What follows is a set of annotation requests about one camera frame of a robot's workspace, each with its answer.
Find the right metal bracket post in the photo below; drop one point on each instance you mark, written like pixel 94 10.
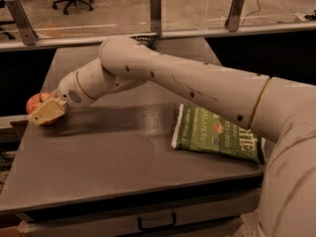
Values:
pixel 233 20

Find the red apple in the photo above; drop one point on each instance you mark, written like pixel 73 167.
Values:
pixel 42 109

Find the grey drawer with handle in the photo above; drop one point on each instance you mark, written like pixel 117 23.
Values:
pixel 216 216

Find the green jalapeno chip bag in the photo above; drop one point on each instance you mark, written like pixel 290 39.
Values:
pixel 200 130

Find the metal rail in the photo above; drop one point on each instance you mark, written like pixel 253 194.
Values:
pixel 17 45

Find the blue chip bag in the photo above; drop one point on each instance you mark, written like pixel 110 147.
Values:
pixel 146 40

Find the metal bracket post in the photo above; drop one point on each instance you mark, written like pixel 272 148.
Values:
pixel 27 33
pixel 155 17
pixel 233 20

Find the left metal bracket post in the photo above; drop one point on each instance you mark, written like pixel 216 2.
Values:
pixel 27 33

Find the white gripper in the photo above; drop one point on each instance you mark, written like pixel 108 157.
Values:
pixel 69 89

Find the middle metal bracket post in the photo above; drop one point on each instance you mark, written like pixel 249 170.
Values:
pixel 155 17

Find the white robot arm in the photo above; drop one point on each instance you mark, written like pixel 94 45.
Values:
pixel 279 110

